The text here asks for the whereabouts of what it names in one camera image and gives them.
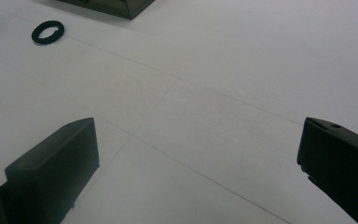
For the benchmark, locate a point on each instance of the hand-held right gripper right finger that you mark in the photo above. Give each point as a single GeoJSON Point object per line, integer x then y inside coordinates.
{"type": "Point", "coordinates": [341, 161]}

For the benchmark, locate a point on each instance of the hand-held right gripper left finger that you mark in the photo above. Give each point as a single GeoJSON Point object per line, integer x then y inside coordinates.
{"type": "Point", "coordinates": [52, 174]}

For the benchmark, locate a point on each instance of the transparent brown drawer box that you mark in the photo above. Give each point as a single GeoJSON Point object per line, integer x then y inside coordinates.
{"type": "Point", "coordinates": [118, 6]}

